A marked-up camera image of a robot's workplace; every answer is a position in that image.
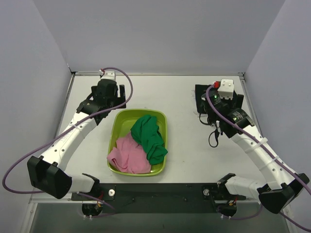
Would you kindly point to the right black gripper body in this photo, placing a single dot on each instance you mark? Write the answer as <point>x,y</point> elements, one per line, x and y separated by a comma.
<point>198,96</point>

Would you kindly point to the green plastic basin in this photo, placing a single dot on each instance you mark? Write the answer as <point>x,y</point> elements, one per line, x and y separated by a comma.
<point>124,121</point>

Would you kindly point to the green t shirt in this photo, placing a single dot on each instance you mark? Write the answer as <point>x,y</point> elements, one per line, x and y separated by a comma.
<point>146,133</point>

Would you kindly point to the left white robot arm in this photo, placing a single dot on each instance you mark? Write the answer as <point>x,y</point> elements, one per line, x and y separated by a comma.
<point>47,172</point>

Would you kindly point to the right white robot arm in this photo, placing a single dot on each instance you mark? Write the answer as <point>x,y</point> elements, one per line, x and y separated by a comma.
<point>282,184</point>

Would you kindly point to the folded black t shirt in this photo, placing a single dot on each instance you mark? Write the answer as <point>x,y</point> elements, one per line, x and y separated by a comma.
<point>200,95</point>

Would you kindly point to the pink t shirt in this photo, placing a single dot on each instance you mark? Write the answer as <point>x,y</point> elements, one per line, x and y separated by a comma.
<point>129,157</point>

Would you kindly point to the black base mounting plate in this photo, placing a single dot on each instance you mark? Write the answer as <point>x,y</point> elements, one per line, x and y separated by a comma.
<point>164,198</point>

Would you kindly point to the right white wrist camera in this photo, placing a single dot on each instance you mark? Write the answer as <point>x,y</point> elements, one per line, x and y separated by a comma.
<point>225,88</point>

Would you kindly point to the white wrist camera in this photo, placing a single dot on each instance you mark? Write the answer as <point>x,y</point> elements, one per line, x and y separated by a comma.
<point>225,88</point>
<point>107,74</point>

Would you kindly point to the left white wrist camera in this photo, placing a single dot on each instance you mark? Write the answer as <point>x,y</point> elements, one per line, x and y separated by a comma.
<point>107,74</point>

